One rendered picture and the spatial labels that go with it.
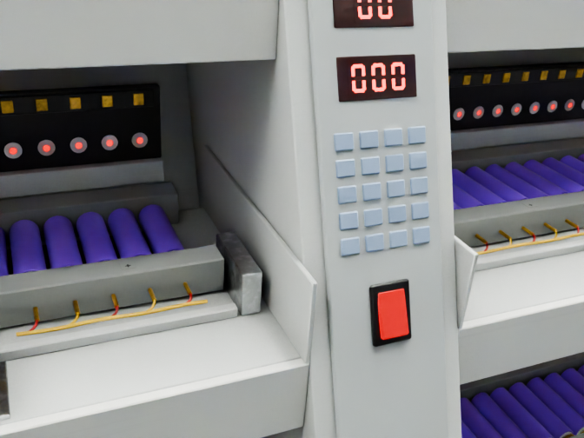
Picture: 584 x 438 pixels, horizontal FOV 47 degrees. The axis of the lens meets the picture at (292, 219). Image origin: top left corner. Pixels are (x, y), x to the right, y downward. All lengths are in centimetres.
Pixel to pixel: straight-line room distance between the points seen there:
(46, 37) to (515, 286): 31
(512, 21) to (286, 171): 16
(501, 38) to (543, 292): 16
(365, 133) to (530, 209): 20
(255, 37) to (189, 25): 3
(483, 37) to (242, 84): 14
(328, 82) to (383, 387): 17
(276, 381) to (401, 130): 15
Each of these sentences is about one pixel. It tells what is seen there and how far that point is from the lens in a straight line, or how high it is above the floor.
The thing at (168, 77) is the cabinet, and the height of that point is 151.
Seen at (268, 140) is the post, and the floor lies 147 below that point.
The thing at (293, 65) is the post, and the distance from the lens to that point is 34.
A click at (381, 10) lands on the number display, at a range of 36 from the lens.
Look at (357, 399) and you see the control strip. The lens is 37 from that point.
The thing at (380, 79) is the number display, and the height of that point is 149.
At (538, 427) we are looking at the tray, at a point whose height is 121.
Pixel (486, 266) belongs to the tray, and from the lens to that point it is 46.
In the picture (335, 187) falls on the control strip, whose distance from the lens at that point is 34.
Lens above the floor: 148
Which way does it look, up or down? 9 degrees down
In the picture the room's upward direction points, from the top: 4 degrees counter-clockwise
